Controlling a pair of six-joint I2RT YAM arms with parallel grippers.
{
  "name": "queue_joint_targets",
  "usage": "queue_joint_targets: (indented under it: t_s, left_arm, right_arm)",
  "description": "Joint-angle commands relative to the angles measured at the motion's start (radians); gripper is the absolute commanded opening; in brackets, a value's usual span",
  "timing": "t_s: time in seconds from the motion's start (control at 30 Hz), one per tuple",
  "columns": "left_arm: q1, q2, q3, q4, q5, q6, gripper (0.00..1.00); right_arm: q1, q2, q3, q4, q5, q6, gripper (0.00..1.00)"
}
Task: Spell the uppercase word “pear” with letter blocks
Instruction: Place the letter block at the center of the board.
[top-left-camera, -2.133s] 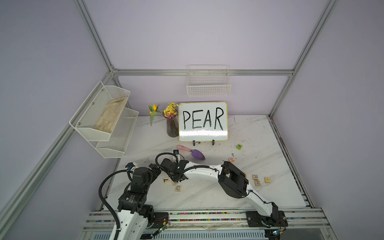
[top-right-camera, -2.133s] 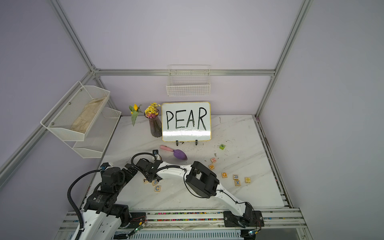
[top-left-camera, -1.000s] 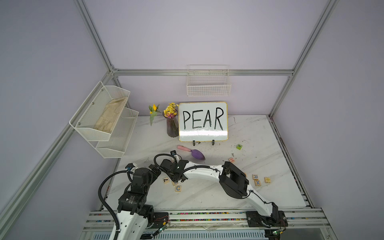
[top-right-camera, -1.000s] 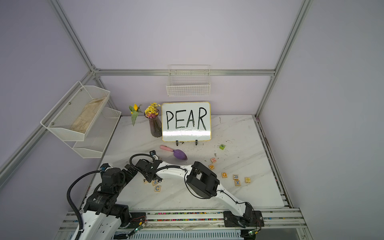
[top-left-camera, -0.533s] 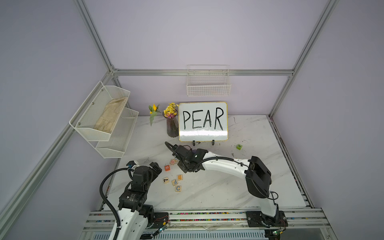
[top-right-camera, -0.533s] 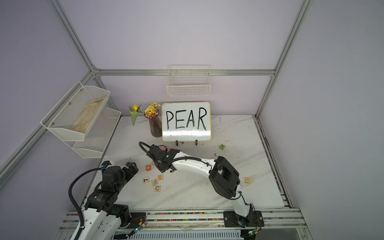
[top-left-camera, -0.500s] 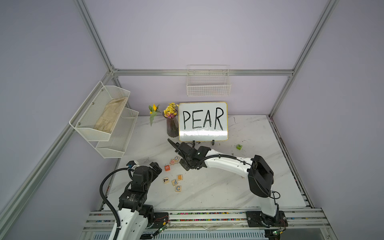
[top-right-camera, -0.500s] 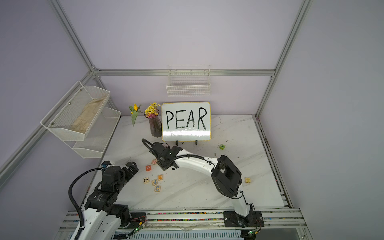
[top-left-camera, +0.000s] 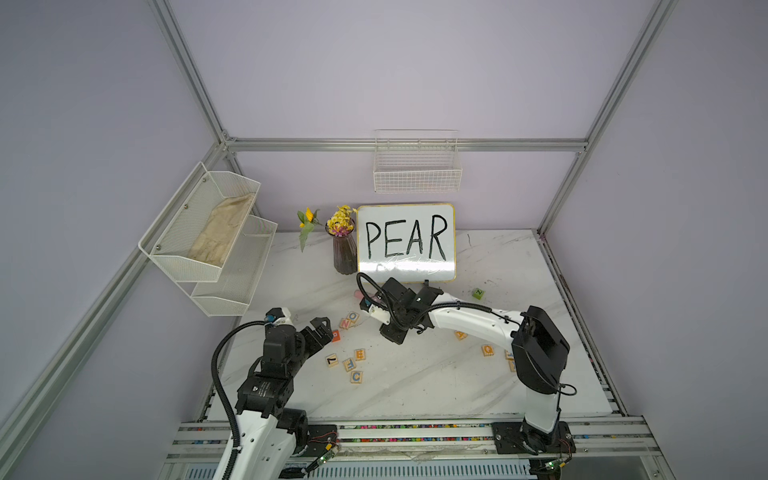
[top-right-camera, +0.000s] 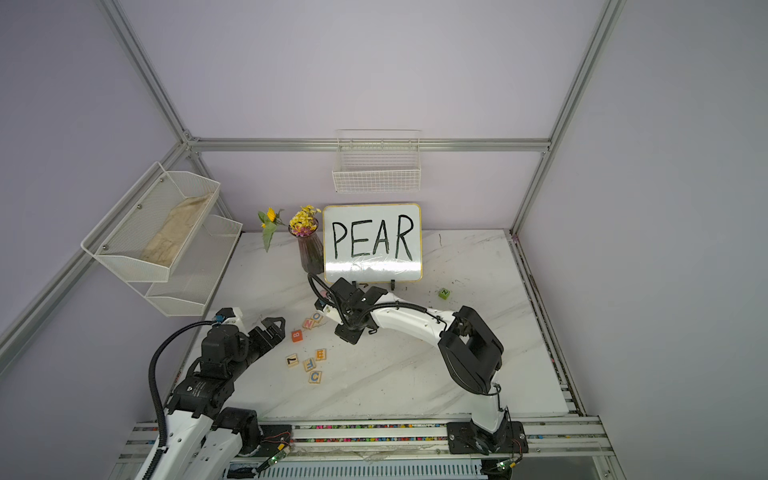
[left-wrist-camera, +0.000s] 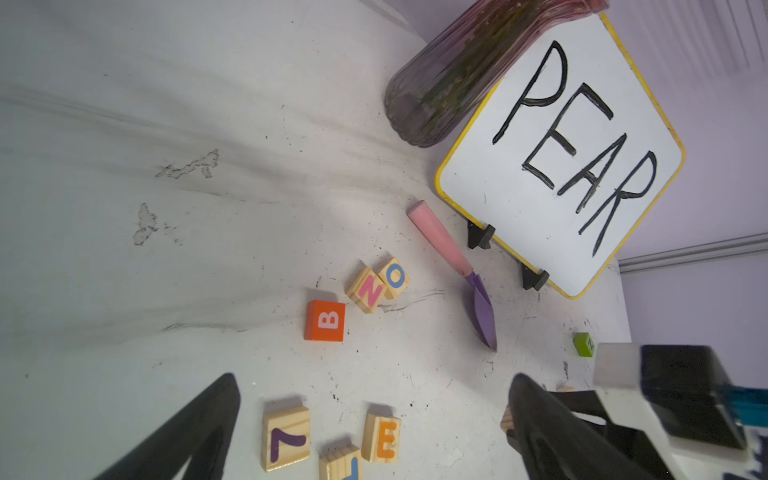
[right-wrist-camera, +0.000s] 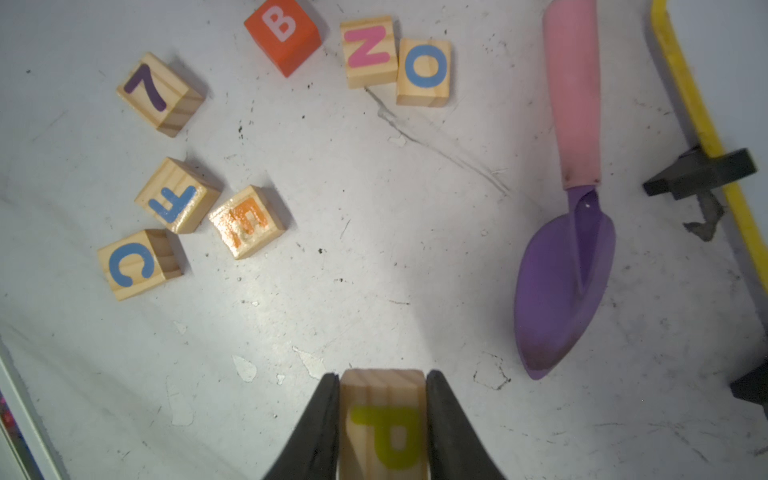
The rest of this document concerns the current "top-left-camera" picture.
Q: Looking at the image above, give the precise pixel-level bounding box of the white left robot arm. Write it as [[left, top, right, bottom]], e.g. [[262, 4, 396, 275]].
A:
[[210, 307, 338, 479]]

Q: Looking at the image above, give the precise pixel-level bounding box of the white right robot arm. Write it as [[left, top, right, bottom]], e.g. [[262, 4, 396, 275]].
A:
[[357, 273, 578, 455]]

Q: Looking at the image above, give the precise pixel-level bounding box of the wooden letter F block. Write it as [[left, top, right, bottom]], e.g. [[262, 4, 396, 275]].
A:
[[342, 358, 356, 372]]

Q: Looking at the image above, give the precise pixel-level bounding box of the wooden letter X block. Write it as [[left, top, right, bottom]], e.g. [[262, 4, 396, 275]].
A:
[[505, 351, 517, 373]]

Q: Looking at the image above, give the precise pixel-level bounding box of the yellow framed whiteboard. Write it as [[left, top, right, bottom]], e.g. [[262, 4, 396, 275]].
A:
[[356, 203, 457, 283]]

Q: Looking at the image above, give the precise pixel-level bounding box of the ribbed glass vase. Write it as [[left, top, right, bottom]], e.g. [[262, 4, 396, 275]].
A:
[[332, 233, 358, 275]]

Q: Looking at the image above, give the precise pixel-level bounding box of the yellow flower bouquet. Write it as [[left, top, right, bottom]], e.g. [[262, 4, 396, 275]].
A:
[[325, 205, 357, 238]]

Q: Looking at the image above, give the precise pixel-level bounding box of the loose yellow flower stem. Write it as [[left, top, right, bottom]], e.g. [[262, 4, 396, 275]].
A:
[[297, 207, 323, 252]]

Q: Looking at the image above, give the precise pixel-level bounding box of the beige cloth in shelf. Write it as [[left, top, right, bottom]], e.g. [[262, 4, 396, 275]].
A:
[[188, 193, 256, 267]]

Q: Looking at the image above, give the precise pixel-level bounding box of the white mesh double shelf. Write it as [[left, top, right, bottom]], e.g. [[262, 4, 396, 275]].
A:
[[138, 163, 277, 317]]

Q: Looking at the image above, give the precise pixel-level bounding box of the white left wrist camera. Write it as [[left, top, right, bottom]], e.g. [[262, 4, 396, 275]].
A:
[[264, 307, 294, 327]]

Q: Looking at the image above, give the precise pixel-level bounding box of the white wire wall basket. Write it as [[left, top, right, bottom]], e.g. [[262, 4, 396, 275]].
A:
[[373, 129, 463, 194]]

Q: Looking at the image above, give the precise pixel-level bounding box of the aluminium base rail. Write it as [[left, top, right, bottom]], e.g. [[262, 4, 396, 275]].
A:
[[158, 415, 667, 480]]

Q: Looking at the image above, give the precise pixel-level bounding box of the aluminium cage frame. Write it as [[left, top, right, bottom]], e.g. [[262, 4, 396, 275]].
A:
[[1, 1, 677, 477]]

